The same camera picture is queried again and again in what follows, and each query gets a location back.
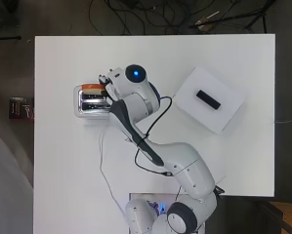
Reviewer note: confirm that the white flat box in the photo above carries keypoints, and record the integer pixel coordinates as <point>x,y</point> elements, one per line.
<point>214,118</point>

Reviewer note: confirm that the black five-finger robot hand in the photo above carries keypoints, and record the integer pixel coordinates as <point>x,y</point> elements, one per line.
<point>114,81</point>

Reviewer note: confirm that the black camera tripod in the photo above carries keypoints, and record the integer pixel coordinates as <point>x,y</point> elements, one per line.
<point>243,16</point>

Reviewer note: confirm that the white seven-joint robot arm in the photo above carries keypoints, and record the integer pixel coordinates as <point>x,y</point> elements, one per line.
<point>184,162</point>

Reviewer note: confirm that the steel toaster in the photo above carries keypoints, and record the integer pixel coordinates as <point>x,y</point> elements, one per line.
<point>90,105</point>

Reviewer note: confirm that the dark red-black box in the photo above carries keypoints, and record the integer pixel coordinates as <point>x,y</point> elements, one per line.
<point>20,108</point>

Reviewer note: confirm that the toast bread slice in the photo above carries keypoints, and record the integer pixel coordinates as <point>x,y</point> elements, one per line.
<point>91,88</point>

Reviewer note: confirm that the black block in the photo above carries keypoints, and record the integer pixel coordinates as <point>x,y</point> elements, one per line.
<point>208,99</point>

